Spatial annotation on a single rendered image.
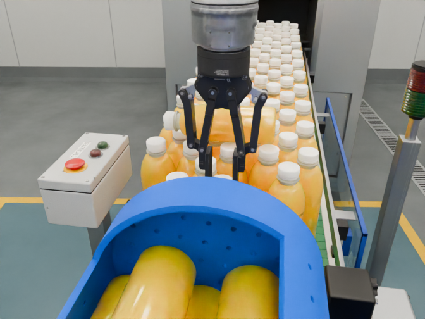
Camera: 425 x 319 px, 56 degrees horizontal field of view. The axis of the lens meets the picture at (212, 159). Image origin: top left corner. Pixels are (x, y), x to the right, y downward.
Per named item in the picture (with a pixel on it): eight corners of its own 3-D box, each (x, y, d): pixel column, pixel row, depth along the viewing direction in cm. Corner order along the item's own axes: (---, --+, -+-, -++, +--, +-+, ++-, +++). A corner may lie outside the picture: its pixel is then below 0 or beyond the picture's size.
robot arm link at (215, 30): (256, 7, 48) (253, 56, 51) (260, -3, 56) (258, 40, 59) (183, 5, 50) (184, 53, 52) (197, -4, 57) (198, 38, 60)
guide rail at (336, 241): (338, 285, 69) (341, 273, 67) (301, 53, 207) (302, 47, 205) (343, 286, 68) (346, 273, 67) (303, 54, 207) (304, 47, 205)
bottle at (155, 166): (157, 242, 86) (150, 159, 76) (140, 225, 91) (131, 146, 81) (184, 228, 90) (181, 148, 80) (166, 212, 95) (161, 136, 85)
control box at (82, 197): (47, 224, 75) (36, 177, 70) (92, 171, 93) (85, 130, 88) (97, 229, 74) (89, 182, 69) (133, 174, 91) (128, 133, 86)
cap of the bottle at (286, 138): (283, 148, 81) (284, 140, 80) (274, 140, 84) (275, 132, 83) (300, 145, 82) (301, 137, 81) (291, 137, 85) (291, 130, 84)
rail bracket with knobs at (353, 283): (308, 338, 65) (316, 294, 60) (306, 304, 71) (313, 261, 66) (371, 347, 64) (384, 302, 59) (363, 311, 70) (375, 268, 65)
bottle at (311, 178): (298, 225, 91) (309, 146, 81) (321, 244, 85) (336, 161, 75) (272, 236, 88) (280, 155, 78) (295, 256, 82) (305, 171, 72)
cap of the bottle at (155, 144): (153, 154, 78) (152, 146, 78) (143, 147, 81) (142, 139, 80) (169, 149, 81) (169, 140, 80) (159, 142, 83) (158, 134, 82)
